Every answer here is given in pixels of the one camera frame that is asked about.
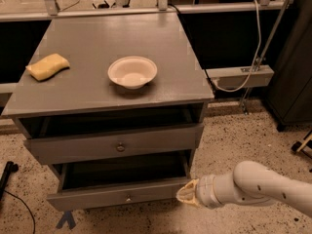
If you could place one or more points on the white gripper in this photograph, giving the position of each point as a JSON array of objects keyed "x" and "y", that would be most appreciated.
[{"x": 206, "y": 191}]

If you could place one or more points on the grey drawer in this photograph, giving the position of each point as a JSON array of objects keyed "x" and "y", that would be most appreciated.
[
  {"x": 68, "y": 149},
  {"x": 121, "y": 181}
]

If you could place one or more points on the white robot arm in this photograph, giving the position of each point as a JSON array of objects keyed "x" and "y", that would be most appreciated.
[{"x": 249, "y": 184}]

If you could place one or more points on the grey top drawer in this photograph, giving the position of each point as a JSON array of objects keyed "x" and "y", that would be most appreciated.
[{"x": 68, "y": 149}]

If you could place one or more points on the grey wooden drawer cabinet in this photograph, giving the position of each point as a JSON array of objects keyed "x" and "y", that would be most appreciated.
[{"x": 82, "y": 100}]

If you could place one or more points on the black caster wheel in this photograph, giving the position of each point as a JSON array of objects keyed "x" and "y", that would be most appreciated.
[{"x": 299, "y": 147}]

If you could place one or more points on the white paper bowl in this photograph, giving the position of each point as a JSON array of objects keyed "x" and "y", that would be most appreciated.
[{"x": 132, "y": 72}]

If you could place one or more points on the dark cabinet at right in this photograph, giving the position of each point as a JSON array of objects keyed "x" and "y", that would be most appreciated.
[{"x": 289, "y": 96}]

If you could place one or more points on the black stand foot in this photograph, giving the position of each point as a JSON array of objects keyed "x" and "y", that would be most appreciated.
[{"x": 10, "y": 167}]

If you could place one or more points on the yellow sponge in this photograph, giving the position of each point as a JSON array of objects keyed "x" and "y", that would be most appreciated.
[{"x": 47, "y": 67}]

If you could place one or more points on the grey metal rail frame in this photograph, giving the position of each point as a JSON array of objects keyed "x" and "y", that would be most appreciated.
[{"x": 27, "y": 10}]

